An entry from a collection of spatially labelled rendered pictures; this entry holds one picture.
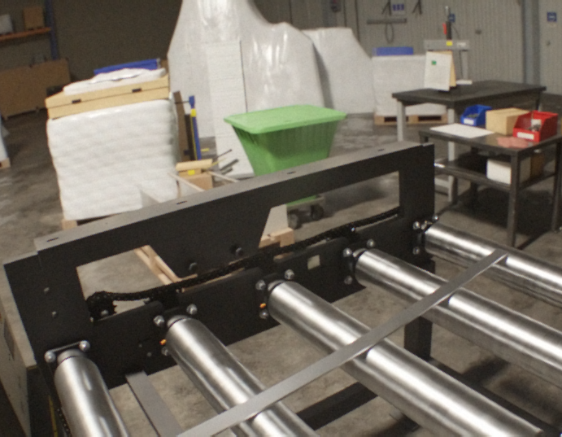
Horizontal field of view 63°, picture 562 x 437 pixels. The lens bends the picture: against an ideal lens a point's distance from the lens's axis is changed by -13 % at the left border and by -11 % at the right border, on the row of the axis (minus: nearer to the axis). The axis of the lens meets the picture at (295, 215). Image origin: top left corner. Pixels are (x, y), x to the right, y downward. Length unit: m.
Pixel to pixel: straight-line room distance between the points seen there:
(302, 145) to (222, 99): 1.33
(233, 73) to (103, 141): 1.38
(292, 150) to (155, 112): 1.30
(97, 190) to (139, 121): 0.74
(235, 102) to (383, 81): 3.47
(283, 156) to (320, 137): 0.32
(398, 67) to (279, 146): 4.38
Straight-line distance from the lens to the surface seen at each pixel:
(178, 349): 1.21
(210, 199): 1.27
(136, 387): 1.31
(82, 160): 4.68
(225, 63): 4.95
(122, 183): 4.67
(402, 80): 7.96
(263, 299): 1.42
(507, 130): 3.83
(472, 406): 0.96
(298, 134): 3.87
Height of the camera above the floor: 1.55
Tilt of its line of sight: 21 degrees down
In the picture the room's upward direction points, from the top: 5 degrees counter-clockwise
